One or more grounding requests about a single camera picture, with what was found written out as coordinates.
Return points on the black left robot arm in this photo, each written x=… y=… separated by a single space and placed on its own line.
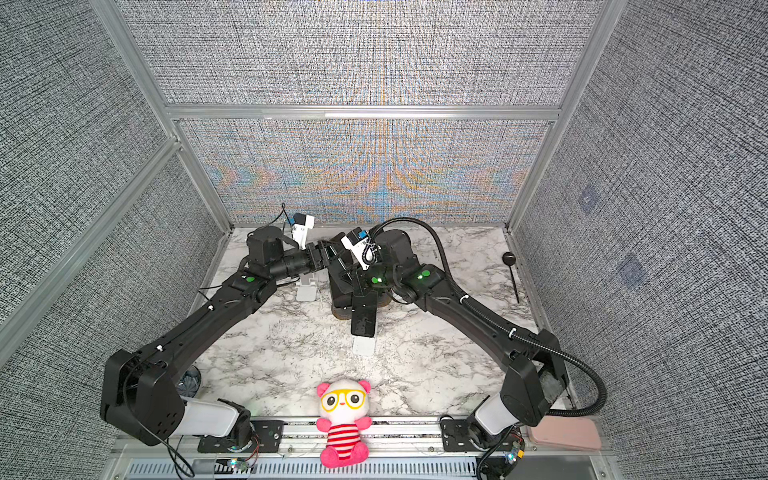
x=139 y=393

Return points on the aluminium front rail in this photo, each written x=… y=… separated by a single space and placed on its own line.
x=408 y=447

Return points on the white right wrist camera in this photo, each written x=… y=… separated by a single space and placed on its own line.
x=358 y=242

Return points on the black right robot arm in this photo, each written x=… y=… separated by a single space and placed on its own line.
x=533 y=364

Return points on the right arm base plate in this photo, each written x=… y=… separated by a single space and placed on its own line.
x=455 y=435

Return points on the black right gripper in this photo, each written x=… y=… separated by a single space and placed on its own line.
x=359 y=279

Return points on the white front phone stand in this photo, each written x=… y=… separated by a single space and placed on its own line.
x=364 y=346

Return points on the black front phone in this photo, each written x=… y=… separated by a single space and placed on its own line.
x=363 y=318

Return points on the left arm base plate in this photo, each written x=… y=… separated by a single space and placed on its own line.
x=263 y=435

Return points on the pink panda plush toy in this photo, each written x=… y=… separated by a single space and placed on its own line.
x=343 y=416

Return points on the white phone stand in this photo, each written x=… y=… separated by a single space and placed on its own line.
x=364 y=346
x=307 y=288

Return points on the pink pad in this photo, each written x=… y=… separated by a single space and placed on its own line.
x=570 y=433

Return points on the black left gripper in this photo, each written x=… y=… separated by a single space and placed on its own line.
x=322 y=254

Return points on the white rear phone stand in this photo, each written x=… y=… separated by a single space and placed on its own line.
x=307 y=288

